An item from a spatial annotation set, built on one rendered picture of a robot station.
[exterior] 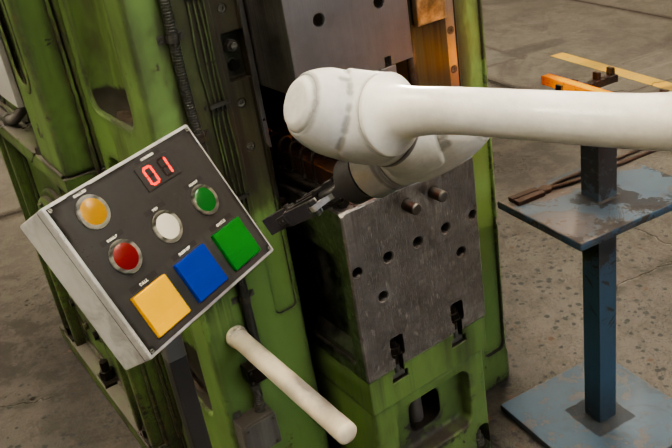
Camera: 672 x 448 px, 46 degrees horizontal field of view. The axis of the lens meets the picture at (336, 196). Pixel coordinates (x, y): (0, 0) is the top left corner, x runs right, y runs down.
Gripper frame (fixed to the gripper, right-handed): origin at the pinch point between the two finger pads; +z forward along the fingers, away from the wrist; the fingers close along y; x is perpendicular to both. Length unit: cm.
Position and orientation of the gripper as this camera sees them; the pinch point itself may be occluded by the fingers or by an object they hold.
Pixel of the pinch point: (282, 219)
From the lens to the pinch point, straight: 130.7
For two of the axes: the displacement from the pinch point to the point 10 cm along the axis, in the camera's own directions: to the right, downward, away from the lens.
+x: -5.6, -8.2, -1.2
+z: -6.7, 3.6, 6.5
